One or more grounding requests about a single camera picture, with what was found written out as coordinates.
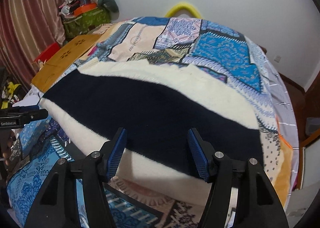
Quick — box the red box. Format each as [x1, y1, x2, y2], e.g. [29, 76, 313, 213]
[33, 42, 61, 63]

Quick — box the yellow foam tube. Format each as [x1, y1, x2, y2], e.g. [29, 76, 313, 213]
[165, 2, 202, 19]

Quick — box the blue patchwork bedspread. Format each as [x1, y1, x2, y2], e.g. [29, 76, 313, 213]
[7, 17, 298, 227]

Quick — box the white papers pile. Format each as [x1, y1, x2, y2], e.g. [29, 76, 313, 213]
[13, 85, 44, 107]

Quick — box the wooden lap desk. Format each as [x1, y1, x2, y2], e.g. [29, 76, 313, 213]
[31, 34, 100, 93]

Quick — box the striped red curtain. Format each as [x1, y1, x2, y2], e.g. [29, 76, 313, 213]
[1, 0, 65, 90]

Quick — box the wall power outlet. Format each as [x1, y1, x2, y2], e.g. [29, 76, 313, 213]
[274, 55, 281, 63]

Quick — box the black and white striped sweater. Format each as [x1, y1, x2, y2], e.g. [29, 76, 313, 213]
[40, 60, 264, 205]

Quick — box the person's left hand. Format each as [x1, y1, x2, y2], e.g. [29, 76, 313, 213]
[0, 129, 16, 166]

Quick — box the orange box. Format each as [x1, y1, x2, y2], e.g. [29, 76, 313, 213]
[73, 3, 97, 16]

